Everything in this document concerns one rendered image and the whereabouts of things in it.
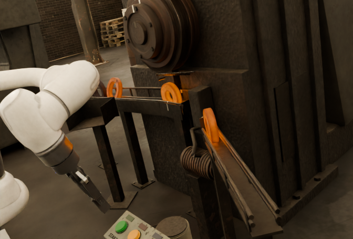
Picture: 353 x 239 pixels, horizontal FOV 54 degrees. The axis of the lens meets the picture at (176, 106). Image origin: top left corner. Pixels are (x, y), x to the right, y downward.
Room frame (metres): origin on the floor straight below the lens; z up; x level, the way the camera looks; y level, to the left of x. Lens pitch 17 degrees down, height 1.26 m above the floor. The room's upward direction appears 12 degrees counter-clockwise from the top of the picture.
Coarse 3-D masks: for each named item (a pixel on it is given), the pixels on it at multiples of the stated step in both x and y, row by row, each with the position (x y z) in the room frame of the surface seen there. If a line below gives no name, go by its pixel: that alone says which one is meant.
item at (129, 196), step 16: (80, 112) 2.26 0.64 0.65; (96, 112) 2.25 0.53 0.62; (112, 112) 2.13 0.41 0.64; (80, 128) 2.08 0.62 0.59; (96, 128) 2.11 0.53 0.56; (112, 160) 2.14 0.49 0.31; (112, 176) 2.11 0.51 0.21; (112, 192) 2.12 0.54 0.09; (128, 192) 2.21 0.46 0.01; (112, 208) 2.05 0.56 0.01
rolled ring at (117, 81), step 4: (112, 80) 2.48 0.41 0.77; (116, 80) 2.44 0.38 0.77; (120, 80) 2.45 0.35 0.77; (108, 84) 2.52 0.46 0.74; (112, 84) 2.52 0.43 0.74; (116, 84) 2.43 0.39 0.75; (120, 84) 2.42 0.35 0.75; (108, 88) 2.51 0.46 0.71; (120, 88) 2.40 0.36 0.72; (108, 92) 2.50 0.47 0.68; (116, 92) 2.40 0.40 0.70; (120, 92) 2.39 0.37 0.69; (108, 96) 2.49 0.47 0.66; (112, 96) 2.49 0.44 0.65; (116, 96) 2.39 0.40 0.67; (120, 96) 2.40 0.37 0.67
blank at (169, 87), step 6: (168, 84) 1.86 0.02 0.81; (174, 84) 1.86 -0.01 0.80; (162, 90) 1.92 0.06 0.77; (168, 90) 1.87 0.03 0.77; (174, 90) 1.83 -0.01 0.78; (162, 96) 1.93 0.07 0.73; (168, 96) 1.91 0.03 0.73; (174, 96) 1.83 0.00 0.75; (180, 96) 1.83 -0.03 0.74; (180, 102) 1.83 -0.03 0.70
